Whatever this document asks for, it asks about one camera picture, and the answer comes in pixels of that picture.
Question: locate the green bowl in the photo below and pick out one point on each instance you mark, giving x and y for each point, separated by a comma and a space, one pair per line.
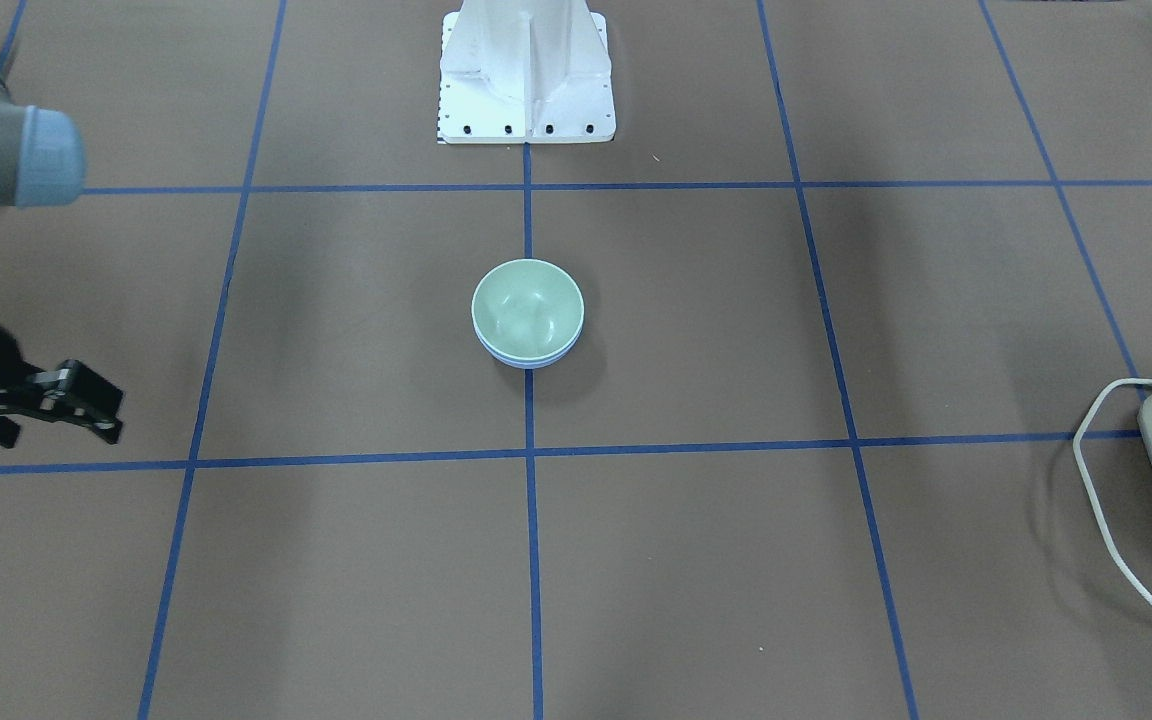
528, 306

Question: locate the blue bowl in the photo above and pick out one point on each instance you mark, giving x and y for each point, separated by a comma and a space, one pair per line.
527, 362

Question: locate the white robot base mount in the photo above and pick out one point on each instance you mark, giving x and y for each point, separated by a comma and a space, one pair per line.
525, 72

